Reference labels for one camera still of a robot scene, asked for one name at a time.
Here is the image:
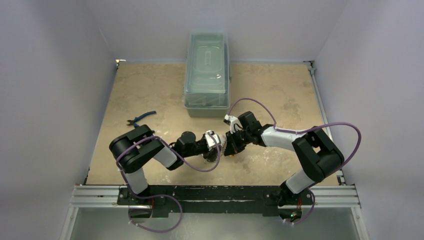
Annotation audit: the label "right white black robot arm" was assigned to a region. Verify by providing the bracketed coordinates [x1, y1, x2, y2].
[223, 111, 345, 207]

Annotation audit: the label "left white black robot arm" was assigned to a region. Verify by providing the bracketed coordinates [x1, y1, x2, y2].
[108, 124, 224, 205]

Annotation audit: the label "clear plastic storage box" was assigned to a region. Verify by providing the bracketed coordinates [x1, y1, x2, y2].
[182, 32, 231, 118]

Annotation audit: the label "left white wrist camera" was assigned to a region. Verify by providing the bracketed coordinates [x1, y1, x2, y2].
[204, 130, 221, 150]

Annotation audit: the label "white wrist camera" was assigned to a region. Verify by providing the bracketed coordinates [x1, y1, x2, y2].
[223, 114, 243, 134]
[204, 130, 221, 150]

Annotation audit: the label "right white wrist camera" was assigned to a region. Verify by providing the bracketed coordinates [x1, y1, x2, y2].
[223, 114, 243, 134]

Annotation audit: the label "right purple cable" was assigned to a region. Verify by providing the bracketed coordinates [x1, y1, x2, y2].
[227, 97, 363, 226]

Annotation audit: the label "purple cable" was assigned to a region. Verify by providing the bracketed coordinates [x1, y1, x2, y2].
[227, 97, 363, 226]
[115, 131, 222, 233]

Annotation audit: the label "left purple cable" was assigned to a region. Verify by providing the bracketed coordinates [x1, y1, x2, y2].
[115, 131, 222, 233]

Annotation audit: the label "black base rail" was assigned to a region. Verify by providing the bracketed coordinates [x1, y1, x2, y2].
[117, 185, 314, 220]

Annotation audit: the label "blue handled pliers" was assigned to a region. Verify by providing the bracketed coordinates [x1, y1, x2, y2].
[126, 110, 157, 130]

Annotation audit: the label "aluminium frame rail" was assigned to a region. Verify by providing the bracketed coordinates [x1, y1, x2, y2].
[70, 185, 360, 208]

